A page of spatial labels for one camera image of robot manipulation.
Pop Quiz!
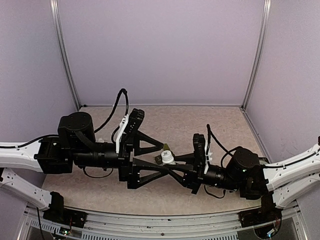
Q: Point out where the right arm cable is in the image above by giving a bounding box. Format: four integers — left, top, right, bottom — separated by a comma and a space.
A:
206, 123, 320, 200

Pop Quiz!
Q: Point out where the aluminium frame post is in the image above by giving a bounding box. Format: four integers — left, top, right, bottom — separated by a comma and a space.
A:
241, 0, 272, 112
49, 0, 81, 111

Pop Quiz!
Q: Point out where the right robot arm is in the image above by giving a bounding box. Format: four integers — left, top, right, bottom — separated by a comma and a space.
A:
166, 135, 320, 222

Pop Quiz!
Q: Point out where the black floral square plate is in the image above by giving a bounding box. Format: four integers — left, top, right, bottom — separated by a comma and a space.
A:
258, 157, 269, 165

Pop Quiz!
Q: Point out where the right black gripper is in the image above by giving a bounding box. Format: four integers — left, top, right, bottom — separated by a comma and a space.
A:
163, 153, 242, 196

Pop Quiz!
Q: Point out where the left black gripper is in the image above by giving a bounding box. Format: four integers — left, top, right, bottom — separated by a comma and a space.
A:
71, 131, 169, 190

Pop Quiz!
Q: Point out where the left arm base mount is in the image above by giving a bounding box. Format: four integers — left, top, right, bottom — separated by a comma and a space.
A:
43, 207, 88, 229

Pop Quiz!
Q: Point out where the right aluminium frame post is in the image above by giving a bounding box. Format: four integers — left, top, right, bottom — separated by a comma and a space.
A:
241, 0, 272, 112

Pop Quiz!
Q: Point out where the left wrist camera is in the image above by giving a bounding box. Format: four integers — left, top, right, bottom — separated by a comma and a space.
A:
115, 108, 145, 154

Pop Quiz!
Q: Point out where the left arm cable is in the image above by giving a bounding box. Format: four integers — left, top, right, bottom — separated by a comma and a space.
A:
0, 88, 130, 178

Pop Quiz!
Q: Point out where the left aluminium frame post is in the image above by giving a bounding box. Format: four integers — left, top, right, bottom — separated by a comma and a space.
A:
49, 0, 81, 111

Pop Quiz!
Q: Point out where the green weekly pill organizer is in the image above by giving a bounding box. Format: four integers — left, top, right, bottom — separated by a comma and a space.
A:
154, 143, 170, 165

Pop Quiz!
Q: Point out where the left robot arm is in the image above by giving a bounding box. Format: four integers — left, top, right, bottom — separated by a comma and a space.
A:
0, 109, 170, 223

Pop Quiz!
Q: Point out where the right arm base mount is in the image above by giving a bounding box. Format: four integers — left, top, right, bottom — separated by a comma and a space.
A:
238, 206, 282, 228

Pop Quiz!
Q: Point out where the front aluminium rail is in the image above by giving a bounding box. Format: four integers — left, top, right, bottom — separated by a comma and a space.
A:
23, 211, 301, 240

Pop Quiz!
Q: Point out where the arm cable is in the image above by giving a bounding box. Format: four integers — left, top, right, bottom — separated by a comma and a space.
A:
206, 123, 320, 200
0, 88, 130, 178

